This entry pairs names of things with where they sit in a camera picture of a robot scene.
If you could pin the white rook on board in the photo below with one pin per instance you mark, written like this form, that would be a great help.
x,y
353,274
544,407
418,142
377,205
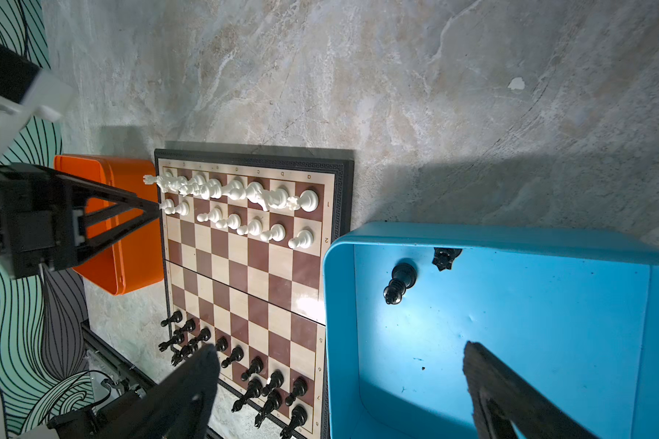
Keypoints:
x,y
307,201

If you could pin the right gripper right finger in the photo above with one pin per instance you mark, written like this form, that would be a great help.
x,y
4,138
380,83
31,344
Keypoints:
x,y
506,406

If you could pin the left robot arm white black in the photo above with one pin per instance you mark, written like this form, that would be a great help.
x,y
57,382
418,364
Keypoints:
x,y
27,90

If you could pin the black crowned piece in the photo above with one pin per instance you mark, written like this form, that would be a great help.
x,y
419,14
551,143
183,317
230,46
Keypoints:
x,y
444,258

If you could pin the brown cream chess board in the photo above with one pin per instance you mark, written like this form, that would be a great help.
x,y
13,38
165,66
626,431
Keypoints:
x,y
244,273

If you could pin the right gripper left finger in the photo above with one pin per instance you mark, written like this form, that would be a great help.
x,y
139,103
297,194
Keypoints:
x,y
179,407

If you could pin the blue plastic tray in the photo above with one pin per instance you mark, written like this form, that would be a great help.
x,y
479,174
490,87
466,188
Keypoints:
x,y
573,312

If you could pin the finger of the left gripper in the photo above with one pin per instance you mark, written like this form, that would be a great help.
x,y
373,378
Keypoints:
x,y
119,201
88,247

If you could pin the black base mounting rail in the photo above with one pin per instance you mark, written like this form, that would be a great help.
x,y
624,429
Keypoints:
x,y
124,367

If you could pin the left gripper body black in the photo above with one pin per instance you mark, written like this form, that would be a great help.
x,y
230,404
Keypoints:
x,y
39,226

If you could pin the black pawn in blue tray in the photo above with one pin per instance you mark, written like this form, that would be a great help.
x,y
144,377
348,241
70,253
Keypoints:
x,y
404,277

